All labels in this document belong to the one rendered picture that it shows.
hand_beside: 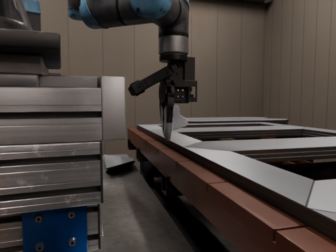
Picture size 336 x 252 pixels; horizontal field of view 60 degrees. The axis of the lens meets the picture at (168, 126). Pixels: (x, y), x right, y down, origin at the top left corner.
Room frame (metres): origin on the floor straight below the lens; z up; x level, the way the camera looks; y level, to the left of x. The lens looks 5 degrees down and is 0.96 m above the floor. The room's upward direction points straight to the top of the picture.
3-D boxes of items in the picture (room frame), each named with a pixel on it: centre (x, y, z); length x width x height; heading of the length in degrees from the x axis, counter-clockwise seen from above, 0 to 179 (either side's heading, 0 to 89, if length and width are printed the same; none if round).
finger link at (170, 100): (0.71, 0.00, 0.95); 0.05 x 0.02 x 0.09; 15
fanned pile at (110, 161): (1.24, 0.21, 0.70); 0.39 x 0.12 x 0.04; 15
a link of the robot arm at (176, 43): (0.74, -0.01, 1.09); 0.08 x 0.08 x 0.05
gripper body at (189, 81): (0.74, -0.02, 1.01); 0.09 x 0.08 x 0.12; 105
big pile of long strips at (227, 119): (1.88, -0.38, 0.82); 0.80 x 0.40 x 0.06; 105
